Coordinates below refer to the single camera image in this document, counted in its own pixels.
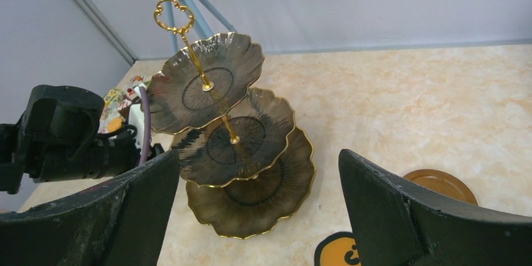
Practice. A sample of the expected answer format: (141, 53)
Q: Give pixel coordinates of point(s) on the floral serving tray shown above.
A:
(120, 106)

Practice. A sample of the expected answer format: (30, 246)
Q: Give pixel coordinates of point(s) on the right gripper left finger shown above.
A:
(120, 221)

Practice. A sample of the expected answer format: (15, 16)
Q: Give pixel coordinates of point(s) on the large wooden saucer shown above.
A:
(443, 183)

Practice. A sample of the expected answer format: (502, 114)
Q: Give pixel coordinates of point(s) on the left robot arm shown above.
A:
(57, 139)

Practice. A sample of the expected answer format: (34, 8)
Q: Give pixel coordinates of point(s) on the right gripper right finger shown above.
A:
(397, 222)

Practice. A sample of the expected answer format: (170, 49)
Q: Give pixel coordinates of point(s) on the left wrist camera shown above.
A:
(136, 119)

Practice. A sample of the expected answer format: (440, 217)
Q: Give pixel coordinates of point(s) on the yellow round biscuit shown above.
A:
(114, 124)

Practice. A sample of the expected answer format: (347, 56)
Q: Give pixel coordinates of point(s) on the black orange round coaster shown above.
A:
(336, 250)

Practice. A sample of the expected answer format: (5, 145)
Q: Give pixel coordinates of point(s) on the three-tier glass cake stand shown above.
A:
(245, 162)

